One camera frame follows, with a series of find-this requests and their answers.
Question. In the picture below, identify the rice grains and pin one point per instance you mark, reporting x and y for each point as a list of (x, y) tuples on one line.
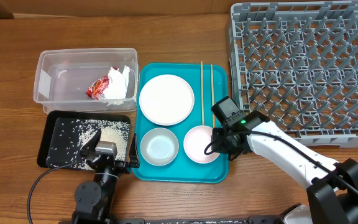
[(70, 135)]

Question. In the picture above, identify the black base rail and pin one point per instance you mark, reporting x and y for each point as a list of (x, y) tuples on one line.
[(268, 219)]

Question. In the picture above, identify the grey bowl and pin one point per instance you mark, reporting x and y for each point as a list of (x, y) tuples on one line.
[(159, 146)]

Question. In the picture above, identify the left wooden chopstick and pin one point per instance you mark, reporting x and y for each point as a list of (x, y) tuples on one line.
[(202, 94)]

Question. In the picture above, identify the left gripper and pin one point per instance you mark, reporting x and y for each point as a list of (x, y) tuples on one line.
[(125, 167)]

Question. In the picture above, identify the red snack wrapper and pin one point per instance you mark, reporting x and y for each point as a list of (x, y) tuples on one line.
[(96, 90)]

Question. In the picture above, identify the right wooden chopstick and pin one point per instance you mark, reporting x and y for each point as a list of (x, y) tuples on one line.
[(212, 95)]

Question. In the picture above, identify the black plastic tray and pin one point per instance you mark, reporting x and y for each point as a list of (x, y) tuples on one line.
[(50, 124)]

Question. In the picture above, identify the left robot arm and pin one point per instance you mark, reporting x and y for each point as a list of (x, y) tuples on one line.
[(94, 198)]

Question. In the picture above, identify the white tissue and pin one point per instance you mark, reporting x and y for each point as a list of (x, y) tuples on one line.
[(118, 83)]

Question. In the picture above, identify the grey plastic dishwasher rack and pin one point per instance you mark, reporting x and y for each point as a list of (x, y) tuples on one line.
[(297, 62)]

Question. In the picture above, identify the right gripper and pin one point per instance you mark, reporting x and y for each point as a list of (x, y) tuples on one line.
[(217, 134)]

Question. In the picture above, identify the wooden chopstick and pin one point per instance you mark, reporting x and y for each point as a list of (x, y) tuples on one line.
[(212, 95), (202, 94)]

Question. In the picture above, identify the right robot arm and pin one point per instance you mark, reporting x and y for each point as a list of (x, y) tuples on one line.
[(331, 186)]

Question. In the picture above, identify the teal serving tray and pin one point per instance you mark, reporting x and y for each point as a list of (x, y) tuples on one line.
[(182, 168)]

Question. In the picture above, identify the clear plastic waste bin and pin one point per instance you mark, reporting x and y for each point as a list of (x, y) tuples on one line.
[(63, 76)]

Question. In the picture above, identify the white round plate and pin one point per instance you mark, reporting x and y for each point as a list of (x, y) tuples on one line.
[(166, 100)]

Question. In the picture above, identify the pink bowl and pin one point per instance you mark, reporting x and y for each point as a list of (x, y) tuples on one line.
[(195, 142)]

